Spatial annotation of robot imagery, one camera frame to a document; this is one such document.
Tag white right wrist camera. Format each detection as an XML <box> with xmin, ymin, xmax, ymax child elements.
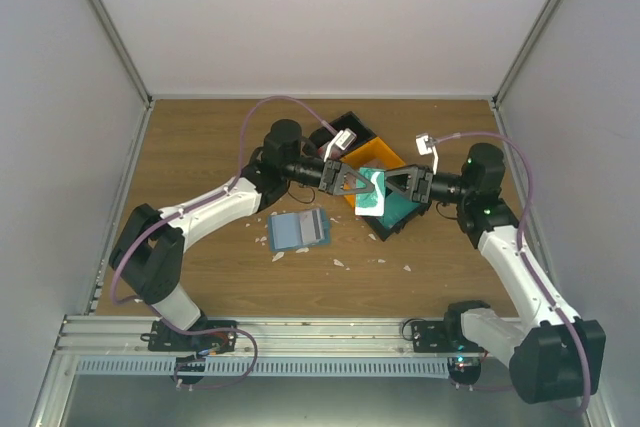
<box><xmin>415</xmin><ymin>133</ymin><xmax>439</xmax><ymax>173</ymax></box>

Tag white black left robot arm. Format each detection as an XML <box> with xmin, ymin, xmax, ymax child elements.
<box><xmin>109</xmin><ymin>119</ymin><xmax>375</xmax><ymax>351</ymax></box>

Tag orange bin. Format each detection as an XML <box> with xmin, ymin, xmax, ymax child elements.
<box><xmin>339</xmin><ymin>136</ymin><xmax>407</xmax><ymax>208</ymax></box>

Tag white pink credit card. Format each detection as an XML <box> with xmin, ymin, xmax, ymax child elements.
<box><xmin>299</xmin><ymin>209</ymin><xmax>325</xmax><ymax>244</ymax></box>

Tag aluminium frame post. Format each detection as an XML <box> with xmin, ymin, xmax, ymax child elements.
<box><xmin>490</xmin><ymin>0</ymin><xmax>564</xmax><ymax>110</ymax></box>
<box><xmin>87</xmin><ymin>0</ymin><xmax>153</xmax><ymax>110</ymax></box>

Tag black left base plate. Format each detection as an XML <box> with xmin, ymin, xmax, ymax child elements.
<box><xmin>140</xmin><ymin>320</ymin><xmax>238</xmax><ymax>356</ymax></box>

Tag aluminium front rail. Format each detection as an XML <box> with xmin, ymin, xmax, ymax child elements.
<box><xmin>54</xmin><ymin>315</ymin><xmax>521</xmax><ymax>354</ymax></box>

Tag aluminium frame post right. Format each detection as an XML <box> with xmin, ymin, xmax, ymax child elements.
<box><xmin>490</xmin><ymin>0</ymin><xmax>564</xmax><ymax>110</ymax></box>

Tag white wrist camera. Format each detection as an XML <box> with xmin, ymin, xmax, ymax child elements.
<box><xmin>323</xmin><ymin>129</ymin><xmax>356</xmax><ymax>161</ymax></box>
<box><xmin>415</xmin><ymin>133</ymin><xmax>439</xmax><ymax>173</ymax></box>

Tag white debris pile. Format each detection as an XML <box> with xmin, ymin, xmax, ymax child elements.
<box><xmin>240</xmin><ymin>216</ymin><xmax>421</xmax><ymax>275</ymax></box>

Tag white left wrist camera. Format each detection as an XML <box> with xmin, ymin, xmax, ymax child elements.
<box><xmin>323</xmin><ymin>129</ymin><xmax>356</xmax><ymax>161</ymax></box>

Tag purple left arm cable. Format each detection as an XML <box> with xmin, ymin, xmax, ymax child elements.
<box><xmin>109</xmin><ymin>95</ymin><xmax>337</xmax><ymax>308</ymax></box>

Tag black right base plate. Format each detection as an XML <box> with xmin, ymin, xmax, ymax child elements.
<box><xmin>400</xmin><ymin>318</ymin><xmax>486</xmax><ymax>355</ymax></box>

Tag blue card holder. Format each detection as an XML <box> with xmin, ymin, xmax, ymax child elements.
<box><xmin>267</xmin><ymin>208</ymin><xmax>331</xmax><ymax>252</ymax></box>

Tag black bin near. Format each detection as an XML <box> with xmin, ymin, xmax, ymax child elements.
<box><xmin>364</xmin><ymin>190</ymin><xmax>430</xmax><ymax>241</ymax></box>

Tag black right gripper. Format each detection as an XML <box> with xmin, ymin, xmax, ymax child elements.
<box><xmin>376</xmin><ymin>165</ymin><xmax>472</xmax><ymax>207</ymax></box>

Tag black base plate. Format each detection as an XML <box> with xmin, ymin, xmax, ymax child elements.
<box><xmin>400</xmin><ymin>318</ymin><xmax>486</xmax><ymax>355</ymax></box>
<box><xmin>140</xmin><ymin>320</ymin><xmax>238</xmax><ymax>356</ymax></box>

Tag aluminium frame post left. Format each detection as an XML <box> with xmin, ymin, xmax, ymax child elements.
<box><xmin>87</xmin><ymin>0</ymin><xmax>153</xmax><ymax>110</ymax></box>

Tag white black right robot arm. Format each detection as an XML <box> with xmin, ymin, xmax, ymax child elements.
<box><xmin>385</xmin><ymin>143</ymin><xmax>606</xmax><ymax>404</ymax></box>

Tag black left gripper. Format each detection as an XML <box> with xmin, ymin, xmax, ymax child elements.
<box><xmin>284</xmin><ymin>155</ymin><xmax>375</xmax><ymax>196</ymax></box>

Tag grey slotted cable duct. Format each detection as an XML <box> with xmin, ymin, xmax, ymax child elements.
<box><xmin>76</xmin><ymin>356</ymin><xmax>449</xmax><ymax>379</ymax></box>

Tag teal credit card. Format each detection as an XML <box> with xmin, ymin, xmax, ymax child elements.
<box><xmin>355</xmin><ymin>167</ymin><xmax>386</xmax><ymax>217</ymax></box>

